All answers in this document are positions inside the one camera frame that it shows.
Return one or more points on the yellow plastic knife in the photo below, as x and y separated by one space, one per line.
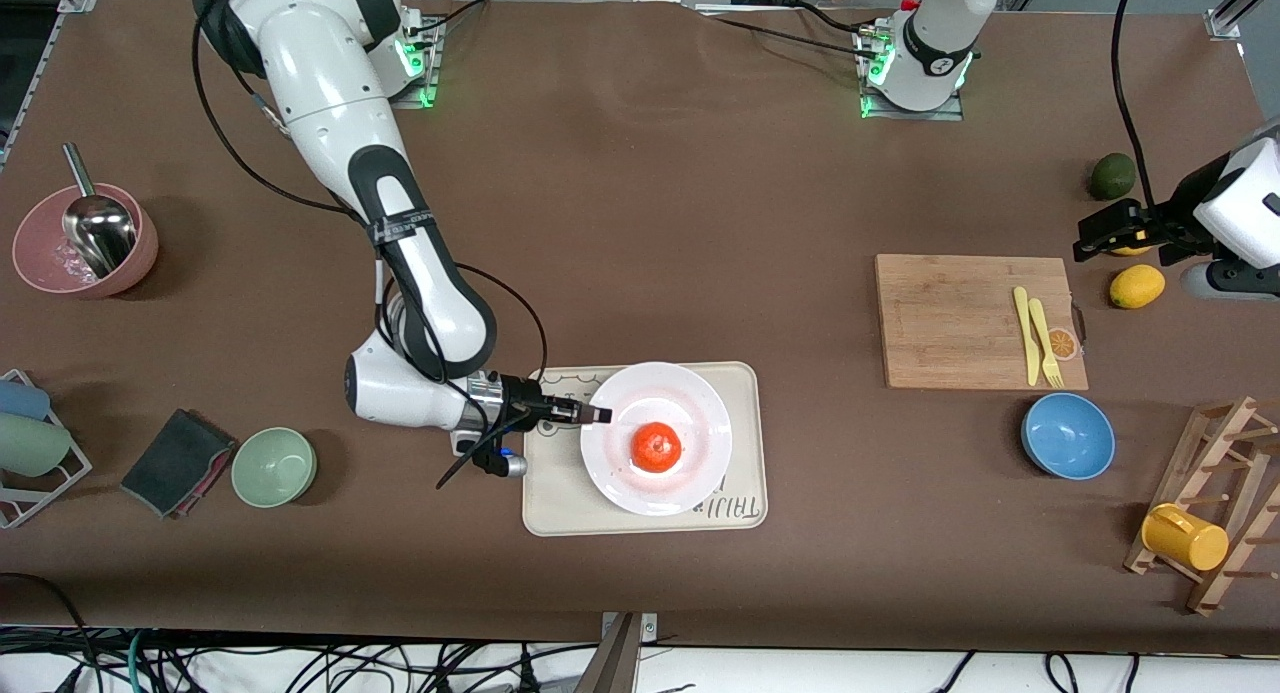
1027 338

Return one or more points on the yellow lemon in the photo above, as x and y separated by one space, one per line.
1137 286
1133 250

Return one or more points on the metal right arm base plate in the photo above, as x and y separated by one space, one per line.
415 93

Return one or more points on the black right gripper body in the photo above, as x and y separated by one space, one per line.
522 400

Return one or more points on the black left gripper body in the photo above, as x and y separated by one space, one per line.
1168 223

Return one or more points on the light blue cup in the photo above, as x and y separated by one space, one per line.
22 400

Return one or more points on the orange mandarin fruit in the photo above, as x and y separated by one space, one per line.
656 448

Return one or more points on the wooden cutting board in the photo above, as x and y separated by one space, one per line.
940 323

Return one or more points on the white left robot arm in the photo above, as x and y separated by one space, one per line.
940 33

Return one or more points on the pink bowl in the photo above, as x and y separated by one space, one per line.
40 243

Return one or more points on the dark green avocado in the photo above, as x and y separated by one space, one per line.
1112 177

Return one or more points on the yellow plastic fork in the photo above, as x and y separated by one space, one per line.
1044 338

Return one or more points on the pale green cup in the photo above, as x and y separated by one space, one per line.
30 445

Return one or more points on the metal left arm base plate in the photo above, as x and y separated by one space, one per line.
915 115

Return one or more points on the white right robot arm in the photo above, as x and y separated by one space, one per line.
330 93

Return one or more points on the white round plate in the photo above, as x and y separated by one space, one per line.
690 393

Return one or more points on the blue bowl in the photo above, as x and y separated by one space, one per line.
1068 436

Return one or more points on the yellow mug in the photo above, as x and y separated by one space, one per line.
1185 539

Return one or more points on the metal scoop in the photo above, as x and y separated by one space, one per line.
100 233

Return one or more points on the cream bear print tray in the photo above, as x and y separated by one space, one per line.
550 503

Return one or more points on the metal table edge bracket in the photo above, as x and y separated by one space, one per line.
620 658

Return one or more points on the wooden mug rack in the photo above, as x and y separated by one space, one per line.
1215 443

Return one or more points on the pale green bowl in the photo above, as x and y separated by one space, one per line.
273 467

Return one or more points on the folded dark grey cloth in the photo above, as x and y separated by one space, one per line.
175 463

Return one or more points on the orange slice tag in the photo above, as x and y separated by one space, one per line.
1062 344

